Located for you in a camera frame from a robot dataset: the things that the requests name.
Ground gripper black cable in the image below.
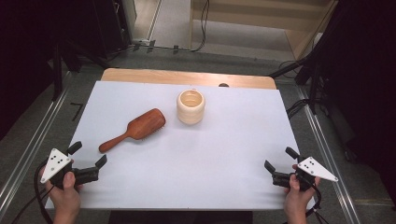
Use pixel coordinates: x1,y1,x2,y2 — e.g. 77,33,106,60
10,159,54,224
281,174,331,224

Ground black cabinet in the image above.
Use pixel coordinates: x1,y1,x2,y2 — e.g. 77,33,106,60
92,0,133,60

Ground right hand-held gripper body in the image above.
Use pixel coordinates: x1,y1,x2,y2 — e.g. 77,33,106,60
272,156,339,192

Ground black hanging cable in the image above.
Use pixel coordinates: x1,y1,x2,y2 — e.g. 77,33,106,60
174,0,211,53

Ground cream ribbed cup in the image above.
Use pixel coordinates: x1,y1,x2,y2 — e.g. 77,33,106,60
176,89,206,126

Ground black floor cables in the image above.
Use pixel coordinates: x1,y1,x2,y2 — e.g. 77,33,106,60
285,98,312,119

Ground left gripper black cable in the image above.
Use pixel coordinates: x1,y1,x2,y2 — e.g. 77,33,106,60
10,159,54,224

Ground person's left hand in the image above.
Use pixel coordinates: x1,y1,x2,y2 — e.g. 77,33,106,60
43,171,83,217

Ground white table board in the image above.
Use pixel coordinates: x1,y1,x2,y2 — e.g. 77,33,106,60
45,80,316,212

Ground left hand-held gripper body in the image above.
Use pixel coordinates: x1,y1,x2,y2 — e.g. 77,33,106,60
40,147,101,189

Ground wooden table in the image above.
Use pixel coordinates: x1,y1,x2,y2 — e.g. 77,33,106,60
100,67,277,91

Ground beige wooden shelf unit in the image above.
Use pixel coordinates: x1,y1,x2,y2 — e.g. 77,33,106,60
189,0,340,62

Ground metal floor rail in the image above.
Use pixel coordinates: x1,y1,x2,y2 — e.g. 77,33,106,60
0,72,73,217
295,86,362,224

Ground person's right hand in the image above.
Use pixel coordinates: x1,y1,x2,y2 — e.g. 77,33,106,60
283,163,321,217

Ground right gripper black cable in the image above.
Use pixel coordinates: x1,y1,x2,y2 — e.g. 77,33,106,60
281,174,331,224

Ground black light stand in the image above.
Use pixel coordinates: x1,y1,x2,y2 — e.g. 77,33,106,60
268,0,347,116

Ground black tripod stand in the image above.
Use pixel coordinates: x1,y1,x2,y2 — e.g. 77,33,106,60
49,36,110,102

